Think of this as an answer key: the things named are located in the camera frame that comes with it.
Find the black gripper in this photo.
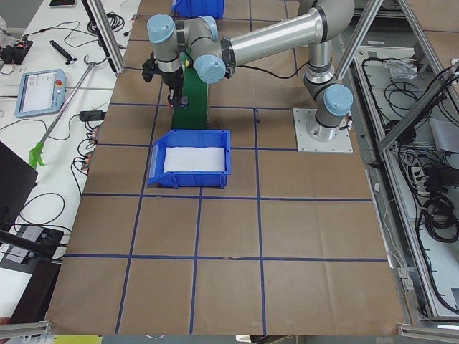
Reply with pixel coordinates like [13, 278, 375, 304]
[142, 59, 184, 108]

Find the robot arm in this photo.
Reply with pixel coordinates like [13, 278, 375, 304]
[142, 1, 354, 142]

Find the green conveyor belt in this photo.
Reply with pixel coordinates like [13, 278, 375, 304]
[171, 52, 208, 130]

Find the blue bin with foam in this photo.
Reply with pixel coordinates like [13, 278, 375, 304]
[148, 129, 232, 189]

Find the teach pendant tablet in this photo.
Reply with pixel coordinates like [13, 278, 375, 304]
[15, 69, 67, 118]

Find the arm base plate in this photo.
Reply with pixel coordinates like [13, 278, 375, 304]
[293, 108, 353, 154]

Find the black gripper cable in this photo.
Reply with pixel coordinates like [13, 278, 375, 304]
[229, 59, 311, 79]

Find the green handled reach grabber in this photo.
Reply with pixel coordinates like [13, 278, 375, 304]
[29, 55, 107, 169]

